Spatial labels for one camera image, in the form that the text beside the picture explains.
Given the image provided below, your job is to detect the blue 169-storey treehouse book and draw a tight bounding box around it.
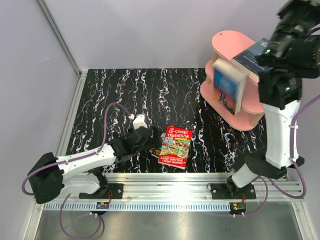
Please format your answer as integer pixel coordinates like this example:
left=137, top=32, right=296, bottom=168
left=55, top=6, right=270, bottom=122
left=149, top=148, right=161, bottom=159

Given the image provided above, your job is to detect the red 13-storey treehouse book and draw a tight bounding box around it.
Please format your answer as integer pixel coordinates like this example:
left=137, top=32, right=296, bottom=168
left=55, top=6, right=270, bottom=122
left=158, top=125, right=193, bottom=170

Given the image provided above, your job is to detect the dark blue hardcover book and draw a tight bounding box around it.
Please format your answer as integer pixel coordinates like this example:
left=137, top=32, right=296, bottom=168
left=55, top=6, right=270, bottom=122
left=231, top=38, right=270, bottom=79

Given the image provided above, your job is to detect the blue orange sunset paperback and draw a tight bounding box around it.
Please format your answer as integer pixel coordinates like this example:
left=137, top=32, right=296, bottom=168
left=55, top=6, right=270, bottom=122
left=212, top=58, right=248, bottom=116

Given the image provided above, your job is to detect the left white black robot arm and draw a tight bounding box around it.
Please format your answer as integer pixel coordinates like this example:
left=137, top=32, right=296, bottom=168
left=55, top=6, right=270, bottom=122
left=26, top=125, right=162, bottom=204

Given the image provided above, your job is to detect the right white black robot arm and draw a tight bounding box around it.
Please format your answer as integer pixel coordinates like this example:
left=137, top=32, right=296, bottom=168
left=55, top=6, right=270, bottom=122
left=226, top=0, right=320, bottom=199

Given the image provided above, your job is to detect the black marble pattern mat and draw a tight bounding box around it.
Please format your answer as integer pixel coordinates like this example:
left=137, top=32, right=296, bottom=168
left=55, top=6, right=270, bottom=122
left=66, top=68, right=267, bottom=173

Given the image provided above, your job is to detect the pink three-tier shelf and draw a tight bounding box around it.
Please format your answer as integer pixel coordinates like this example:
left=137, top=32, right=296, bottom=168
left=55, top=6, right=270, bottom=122
left=200, top=30, right=264, bottom=131

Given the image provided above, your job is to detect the left small circuit board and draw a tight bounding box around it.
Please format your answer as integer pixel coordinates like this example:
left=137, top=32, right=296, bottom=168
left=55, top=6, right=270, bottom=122
left=96, top=202, right=110, bottom=209

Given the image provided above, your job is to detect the small circuit board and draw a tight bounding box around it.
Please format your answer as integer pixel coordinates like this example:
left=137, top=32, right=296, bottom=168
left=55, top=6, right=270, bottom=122
left=230, top=202, right=247, bottom=215
left=96, top=202, right=110, bottom=209

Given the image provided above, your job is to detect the right small circuit board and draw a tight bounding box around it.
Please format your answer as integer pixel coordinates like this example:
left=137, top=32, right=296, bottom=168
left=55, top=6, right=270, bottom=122
left=230, top=202, right=247, bottom=215

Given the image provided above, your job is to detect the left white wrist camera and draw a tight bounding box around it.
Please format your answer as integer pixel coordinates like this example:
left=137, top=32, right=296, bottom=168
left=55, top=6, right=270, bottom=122
left=128, top=113, right=149, bottom=130

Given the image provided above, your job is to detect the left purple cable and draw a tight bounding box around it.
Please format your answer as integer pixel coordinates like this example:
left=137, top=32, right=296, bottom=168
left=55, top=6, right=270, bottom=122
left=21, top=102, right=133, bottom=240

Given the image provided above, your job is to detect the aluminium mounting rail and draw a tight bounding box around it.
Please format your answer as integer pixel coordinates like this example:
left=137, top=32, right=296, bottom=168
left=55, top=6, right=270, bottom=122
left=33, top=172, right=306, bottom=201

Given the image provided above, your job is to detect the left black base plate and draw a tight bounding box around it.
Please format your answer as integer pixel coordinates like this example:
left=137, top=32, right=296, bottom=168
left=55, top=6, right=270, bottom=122
left=78, top=183, right=124, bottom=200

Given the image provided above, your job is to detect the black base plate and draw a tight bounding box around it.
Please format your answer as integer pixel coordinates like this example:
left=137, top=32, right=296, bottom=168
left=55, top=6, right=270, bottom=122
left=78, top=183, right=124, bottom=200
left=207, top=183, right=257, bottom=200

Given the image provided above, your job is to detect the left aluminium corner post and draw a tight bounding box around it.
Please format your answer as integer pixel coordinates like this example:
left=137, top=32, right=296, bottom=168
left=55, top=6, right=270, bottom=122
left=37, top=0, right=87, bottom=78

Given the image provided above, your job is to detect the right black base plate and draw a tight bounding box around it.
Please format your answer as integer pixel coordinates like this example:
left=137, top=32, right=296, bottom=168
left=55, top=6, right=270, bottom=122
left=207, top=183, right=257, bottom=200

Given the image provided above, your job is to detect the white slotted cable duct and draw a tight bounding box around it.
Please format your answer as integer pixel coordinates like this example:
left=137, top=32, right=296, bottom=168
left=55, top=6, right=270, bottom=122
left=43, top=201, right=231, bottom=212

